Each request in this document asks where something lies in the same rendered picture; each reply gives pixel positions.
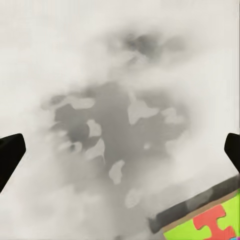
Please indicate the desk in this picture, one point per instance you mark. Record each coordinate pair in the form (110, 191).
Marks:
(124, 107)

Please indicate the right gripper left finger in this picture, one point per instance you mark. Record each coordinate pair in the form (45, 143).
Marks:
(12, 149)

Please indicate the jigsaw puzzle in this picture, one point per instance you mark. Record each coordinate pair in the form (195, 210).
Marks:
(218, 220)

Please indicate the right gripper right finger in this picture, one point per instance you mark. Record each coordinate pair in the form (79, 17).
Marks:
(232, 149)

